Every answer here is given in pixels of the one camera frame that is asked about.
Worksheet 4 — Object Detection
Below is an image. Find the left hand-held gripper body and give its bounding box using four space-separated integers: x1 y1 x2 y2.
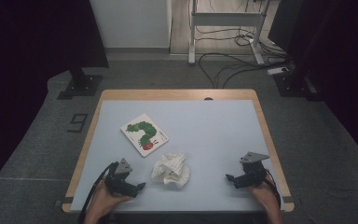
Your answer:
104 158 139 198

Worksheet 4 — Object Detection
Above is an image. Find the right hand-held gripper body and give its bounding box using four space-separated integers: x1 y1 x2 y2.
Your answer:
240 151 270 188

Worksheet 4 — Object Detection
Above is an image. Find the white waffle cloth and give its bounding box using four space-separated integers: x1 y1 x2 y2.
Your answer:
150 152 191 189

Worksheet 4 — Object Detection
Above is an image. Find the white caterpillar picture book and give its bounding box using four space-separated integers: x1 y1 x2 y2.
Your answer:
119 112 170 158

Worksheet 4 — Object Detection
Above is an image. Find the person's left hand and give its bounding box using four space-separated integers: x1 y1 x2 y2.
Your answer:
87 179 133 219

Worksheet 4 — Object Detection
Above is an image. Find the person's right hand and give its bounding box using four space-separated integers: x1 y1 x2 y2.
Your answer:
249 181 282 216

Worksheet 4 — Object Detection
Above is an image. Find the black stand base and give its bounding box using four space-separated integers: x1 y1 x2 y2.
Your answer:
56 66 103 101
273 69 323 102

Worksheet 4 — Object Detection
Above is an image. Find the wooden table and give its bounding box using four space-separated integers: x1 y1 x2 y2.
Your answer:
62 89 296 214

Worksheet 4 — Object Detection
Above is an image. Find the white power strip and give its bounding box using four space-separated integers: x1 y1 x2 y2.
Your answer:
267 65 290 77

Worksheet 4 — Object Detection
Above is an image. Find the dark curtain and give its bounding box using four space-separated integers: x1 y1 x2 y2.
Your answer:
268 0 358 171
0 0 110 200

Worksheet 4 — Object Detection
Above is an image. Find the white cabinet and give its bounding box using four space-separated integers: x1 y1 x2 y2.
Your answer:
89 0 172 49

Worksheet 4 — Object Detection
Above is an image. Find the right hand-held gripper cable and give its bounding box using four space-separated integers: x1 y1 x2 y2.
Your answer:
262 169 282 209

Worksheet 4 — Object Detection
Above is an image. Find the hand-held gripper cable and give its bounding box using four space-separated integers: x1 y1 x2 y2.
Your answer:
262 169 282 209
77 161 119 224

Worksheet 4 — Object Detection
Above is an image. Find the left hand-held gripper cable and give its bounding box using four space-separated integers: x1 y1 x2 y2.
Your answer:
77 161 119 224

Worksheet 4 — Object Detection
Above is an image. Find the long black floor cable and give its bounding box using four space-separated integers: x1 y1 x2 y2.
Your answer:
198 52 290 90

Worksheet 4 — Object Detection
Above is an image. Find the bundle of black cables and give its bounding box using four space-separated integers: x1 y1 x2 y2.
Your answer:
194 26 288 59

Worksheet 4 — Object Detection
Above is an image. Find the white metal desk frame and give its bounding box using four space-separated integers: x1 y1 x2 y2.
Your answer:
187 0 273 65

